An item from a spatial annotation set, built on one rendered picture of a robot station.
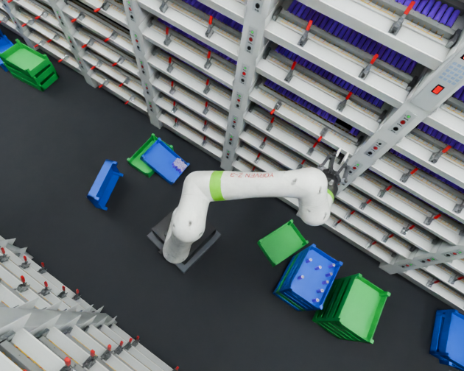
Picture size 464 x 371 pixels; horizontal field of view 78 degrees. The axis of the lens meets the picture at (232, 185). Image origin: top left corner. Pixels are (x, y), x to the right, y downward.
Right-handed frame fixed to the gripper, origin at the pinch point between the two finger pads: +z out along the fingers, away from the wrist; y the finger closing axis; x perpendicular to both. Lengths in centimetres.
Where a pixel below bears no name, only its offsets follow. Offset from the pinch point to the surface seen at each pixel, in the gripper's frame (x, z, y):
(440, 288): 80, 34, -112
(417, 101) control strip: -31.8, 7.1, -9.4
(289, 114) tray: 7.5, 17.3, 30.8
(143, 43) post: 15, 17, 124
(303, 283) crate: 74, -23, -26
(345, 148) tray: 7.8, 16.7, -1.5
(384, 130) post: -13.6, 11.2, -8.8
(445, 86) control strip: -40.9, 5.2, -12.5
